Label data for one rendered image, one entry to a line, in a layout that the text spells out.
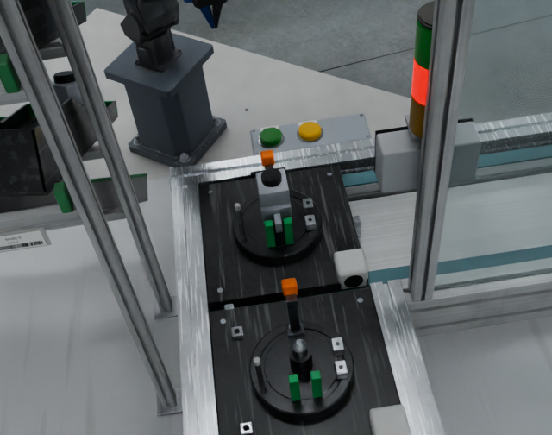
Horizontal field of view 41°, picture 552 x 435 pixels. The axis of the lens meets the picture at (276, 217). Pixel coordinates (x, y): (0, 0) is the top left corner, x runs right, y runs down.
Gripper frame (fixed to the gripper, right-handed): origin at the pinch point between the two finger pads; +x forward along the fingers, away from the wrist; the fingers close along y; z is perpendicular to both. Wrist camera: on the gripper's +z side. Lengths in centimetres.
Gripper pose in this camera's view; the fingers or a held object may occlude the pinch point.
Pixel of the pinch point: (210, 7)
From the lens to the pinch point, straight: 112.5
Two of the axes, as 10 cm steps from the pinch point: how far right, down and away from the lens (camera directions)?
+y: 9.9, -1.5, 0.2
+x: 0.8, 6.4, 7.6
